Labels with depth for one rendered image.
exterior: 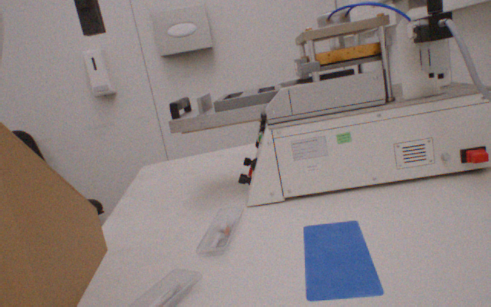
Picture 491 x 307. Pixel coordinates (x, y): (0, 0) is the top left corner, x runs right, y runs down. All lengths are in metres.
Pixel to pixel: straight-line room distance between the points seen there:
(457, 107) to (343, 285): 0.49
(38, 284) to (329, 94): 0.61
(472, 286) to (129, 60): 2.16
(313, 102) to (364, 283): 0.41
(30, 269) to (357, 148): 0.63
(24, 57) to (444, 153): 2.26
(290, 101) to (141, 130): 1.71
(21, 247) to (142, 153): 1.94
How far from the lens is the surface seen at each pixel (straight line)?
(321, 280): 0.59
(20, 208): 0.58
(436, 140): 0.91
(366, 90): 0.85
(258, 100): 0.90
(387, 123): 0.87
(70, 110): 2.54
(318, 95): 0.84
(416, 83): 0.89
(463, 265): 0.62
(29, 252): 0.59
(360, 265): 0.62
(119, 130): 2.48
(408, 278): 0.59
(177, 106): 0.96
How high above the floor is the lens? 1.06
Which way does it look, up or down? 11 degrees down
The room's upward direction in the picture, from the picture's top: 11 degrees counter-clockwise
